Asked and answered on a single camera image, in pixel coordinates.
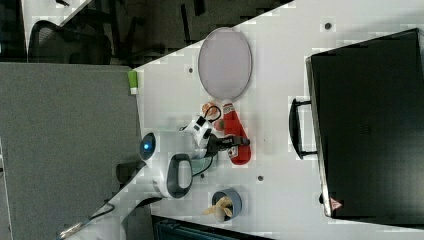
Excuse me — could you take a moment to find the green plastic cup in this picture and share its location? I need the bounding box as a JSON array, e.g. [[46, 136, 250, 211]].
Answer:
[[192, 156, 217, 175]]

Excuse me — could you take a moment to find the orange slice toy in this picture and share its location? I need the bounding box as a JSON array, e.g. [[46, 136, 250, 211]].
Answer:
[[202, 102, 217, 116]]

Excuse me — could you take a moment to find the silver black toaster oven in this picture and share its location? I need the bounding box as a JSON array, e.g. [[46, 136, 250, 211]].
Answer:
[[305, 28, 424, 229]]

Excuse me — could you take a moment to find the red plush ketchup bottle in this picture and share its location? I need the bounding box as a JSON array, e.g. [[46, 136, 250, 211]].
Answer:
[[222, 100, 251, 165]]

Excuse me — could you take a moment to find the lavender round plate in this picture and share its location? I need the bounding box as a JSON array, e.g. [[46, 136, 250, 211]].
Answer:
[[198, 27, 252, 100]]

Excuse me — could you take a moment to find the pink plush toy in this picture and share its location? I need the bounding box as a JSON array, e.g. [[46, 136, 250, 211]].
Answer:
[[214, 119, 224, 131]]

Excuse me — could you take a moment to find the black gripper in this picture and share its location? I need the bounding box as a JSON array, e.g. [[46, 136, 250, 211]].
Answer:
[[206, 134, 250, 157]]

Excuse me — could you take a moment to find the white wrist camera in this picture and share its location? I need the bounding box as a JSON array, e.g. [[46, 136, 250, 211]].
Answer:
[[182, 115, 213, 148]]

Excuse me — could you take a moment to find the black cable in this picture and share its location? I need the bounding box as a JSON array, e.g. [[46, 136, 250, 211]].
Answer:
[[203, 105, 222, 124]]

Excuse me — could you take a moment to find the blue cup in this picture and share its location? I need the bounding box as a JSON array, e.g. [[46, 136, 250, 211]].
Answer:
[[211, 188, 243, 221]]

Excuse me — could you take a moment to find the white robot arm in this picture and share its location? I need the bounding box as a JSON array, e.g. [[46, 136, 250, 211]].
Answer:
[[56, 131, 250, 240]]

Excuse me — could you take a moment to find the black office chair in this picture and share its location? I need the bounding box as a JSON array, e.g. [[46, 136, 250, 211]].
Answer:
[[27, 20, 112, 65]]

